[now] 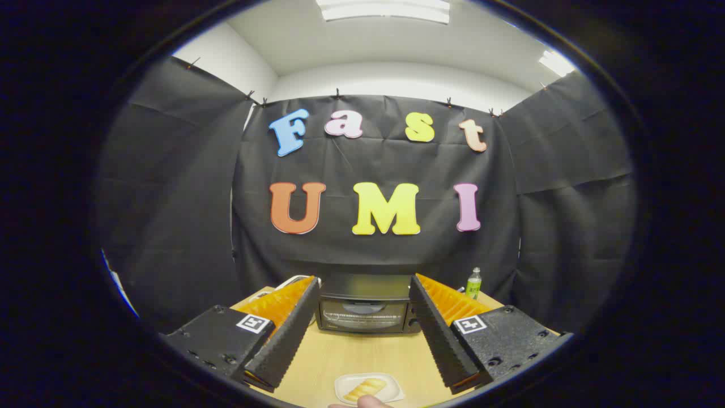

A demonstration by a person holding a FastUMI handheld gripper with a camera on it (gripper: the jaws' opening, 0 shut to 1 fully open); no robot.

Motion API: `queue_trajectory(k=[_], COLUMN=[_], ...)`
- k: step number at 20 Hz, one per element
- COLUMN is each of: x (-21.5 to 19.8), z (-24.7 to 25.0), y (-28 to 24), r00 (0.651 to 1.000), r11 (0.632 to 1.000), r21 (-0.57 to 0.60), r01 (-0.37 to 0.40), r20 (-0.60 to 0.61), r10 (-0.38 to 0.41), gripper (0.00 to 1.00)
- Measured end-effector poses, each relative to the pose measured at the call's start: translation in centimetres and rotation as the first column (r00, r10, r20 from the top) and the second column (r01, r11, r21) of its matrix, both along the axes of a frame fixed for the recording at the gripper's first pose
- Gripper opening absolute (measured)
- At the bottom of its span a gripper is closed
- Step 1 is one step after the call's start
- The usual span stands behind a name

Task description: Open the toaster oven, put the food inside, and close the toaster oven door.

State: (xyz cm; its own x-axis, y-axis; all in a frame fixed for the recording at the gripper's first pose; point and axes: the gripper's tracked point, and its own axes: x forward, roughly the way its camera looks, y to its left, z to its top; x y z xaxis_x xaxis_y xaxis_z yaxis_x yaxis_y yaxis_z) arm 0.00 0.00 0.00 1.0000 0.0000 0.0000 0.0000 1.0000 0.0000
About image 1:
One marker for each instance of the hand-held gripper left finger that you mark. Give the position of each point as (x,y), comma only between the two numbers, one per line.
(291,334)

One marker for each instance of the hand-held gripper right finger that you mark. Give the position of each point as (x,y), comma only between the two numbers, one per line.
(442,340)

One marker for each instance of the black toaster oven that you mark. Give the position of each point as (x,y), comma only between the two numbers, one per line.
(362,314)

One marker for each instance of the yellow bread roll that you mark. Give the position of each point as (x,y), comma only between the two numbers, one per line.
(365,389)

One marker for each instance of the white pop-up toaster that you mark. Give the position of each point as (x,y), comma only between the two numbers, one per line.
(297,278)

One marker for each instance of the green drink bottle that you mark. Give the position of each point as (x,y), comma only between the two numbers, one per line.
(473,286)

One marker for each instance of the white square plate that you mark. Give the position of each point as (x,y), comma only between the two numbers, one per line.
(392,394)

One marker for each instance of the small ceiling light panel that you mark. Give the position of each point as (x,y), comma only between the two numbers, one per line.
(556,63)

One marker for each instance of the large ceiling light panel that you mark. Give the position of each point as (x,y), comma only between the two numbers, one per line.
(385,10)

